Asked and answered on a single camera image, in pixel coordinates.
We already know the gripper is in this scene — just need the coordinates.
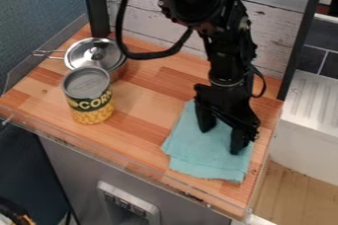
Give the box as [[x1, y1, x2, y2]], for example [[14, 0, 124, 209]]
[[193, 80, 262, 156]]

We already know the blue cloth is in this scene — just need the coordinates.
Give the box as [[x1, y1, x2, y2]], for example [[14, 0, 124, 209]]
[[159, 100, 257, 185]]

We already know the white cabinet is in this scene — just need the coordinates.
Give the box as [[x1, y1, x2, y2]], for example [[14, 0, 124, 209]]
[[268, 68, 338, 188]]

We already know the yellow corn can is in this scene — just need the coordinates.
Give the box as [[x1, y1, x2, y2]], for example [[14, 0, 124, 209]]
[[60, 66, 117, 125]]

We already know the silver pot with lid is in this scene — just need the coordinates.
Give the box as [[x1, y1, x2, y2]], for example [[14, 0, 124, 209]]
[[30, 37, 129, 83]]

